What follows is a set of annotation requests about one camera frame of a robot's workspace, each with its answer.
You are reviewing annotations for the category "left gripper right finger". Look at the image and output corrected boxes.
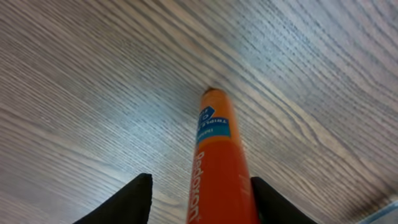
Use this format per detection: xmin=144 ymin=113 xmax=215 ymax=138
xmin=251 ymin=177 xmax=316 ymax=224

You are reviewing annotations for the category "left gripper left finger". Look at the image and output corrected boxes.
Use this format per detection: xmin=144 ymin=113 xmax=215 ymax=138
xmin=75 ymin=173 xmax=153 ymax=224

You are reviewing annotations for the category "orange tube white cap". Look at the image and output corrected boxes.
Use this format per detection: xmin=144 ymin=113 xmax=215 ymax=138
xmin=186 ymin=88 xmax=260 ymax=224

